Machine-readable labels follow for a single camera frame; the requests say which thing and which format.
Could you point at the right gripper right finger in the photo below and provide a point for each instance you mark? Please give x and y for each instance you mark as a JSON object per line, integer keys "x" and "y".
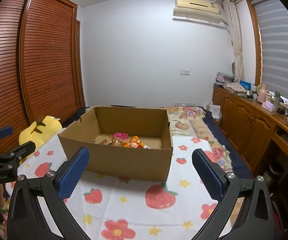
{"x": 255, "y": 219}

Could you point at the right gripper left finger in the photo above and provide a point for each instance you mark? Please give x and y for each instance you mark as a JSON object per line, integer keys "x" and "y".
{"x": 25, "y": 217}

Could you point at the orange white snack packet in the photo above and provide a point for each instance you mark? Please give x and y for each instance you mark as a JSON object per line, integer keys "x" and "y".
{"x": 134, "y": 142}

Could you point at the pink chicken leg snack packet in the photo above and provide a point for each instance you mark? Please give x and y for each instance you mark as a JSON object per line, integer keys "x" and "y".
{"x": 119, "y": 139}

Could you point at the yellow plush toy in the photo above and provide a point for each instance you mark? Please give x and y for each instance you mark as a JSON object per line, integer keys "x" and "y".
{"x": 40, "y": 131}

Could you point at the wooden sideboard cabinet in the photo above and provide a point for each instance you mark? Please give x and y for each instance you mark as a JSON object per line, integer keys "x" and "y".
{"x": 258, "y": 136}

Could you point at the wooden louvered wardrobe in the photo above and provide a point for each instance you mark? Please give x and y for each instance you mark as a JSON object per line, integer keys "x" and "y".
{"x": 40, "y": 69}

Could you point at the clear biscuit stick packet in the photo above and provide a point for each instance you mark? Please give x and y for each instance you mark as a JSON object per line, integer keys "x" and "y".
{"x": 104, "y": 140}

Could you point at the pink tissue box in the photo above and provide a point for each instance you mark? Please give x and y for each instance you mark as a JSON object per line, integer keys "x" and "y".
{"x": 269, "y": 106}

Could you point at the brown cardboard box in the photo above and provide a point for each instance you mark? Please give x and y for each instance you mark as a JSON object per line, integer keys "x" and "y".
{"x": 151, "y": 125}

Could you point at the pink thermos bottle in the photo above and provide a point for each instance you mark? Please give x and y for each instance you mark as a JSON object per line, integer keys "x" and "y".
{"x": 261, "y": 91}

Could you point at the small white desk fan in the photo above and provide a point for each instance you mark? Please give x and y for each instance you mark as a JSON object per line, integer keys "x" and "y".
{"x": 233, "y": 69}

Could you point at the grey zebra window blind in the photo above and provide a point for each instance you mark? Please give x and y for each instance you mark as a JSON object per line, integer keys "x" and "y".
{"x": 272, "y": 19}

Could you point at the cream patterned curtain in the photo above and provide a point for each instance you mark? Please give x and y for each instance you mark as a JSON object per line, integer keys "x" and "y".
{"x": 235, "y": 32}

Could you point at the white wall switch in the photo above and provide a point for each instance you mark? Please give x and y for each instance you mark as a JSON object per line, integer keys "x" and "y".
{"x": 184, "y": 72}

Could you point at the beige wall air conditioner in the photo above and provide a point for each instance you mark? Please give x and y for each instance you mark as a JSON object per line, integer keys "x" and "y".
{"x": 198, "y": 10}

